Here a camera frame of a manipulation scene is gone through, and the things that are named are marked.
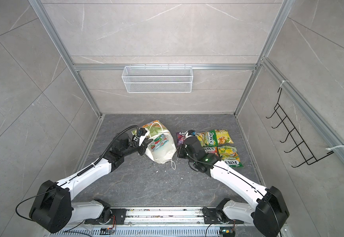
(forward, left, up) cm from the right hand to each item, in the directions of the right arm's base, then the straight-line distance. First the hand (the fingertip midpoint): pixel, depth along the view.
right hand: (178, 145), depth 80 cm
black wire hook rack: (-10, -54, +13) cm, 56 cm away
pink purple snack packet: (+16, -2, -14) cm, 22 cm away
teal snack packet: (+12, +13, -14) cm, 22 cm away
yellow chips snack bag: (+15, -32, -14) cm, 38 cm away
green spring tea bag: (+2, -33, -17) cm, 37 cm away
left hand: (+5, +15, +3) cm, 16 cm away
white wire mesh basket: (+47, +13, +12) cm, 50 cm away
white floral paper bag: (+8, +10, -16) cm, 21 cm away
